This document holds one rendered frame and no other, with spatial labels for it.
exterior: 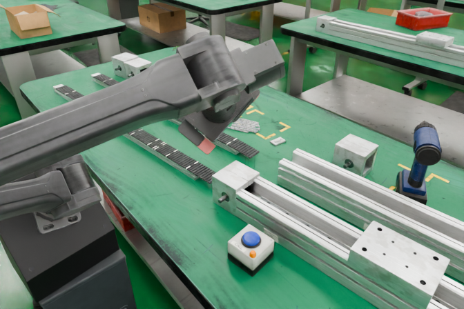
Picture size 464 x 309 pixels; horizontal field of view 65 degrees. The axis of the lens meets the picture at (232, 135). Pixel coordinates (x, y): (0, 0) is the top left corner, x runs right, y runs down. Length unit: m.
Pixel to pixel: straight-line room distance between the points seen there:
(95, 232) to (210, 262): 0.28
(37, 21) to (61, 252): 2.10
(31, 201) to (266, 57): 0.43
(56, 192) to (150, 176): 0.52
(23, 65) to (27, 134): 2.43
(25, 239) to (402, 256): 0.78
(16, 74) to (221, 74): 2.48
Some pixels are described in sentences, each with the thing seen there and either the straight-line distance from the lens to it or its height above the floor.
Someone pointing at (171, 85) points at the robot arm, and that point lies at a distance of 0.41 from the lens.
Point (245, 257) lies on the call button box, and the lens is 0.86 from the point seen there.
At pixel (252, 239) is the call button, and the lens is 0.87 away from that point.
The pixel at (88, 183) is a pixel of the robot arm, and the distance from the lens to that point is 0.76.
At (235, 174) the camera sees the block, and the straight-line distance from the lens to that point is 1.01.
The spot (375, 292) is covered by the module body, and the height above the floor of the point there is 0.82.
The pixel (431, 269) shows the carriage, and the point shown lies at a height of 0.90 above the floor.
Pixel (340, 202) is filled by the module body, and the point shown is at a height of 0.83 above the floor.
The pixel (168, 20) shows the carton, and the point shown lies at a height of 0.36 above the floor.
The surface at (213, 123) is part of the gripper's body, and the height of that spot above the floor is 1.20.
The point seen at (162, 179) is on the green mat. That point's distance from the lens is 1.16.
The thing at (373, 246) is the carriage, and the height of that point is 0.90.
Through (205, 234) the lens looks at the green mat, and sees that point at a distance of 0.98.
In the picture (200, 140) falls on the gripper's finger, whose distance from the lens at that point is 0.60.
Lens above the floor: 1.49
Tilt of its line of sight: 32 degrees down
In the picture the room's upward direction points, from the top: straight up
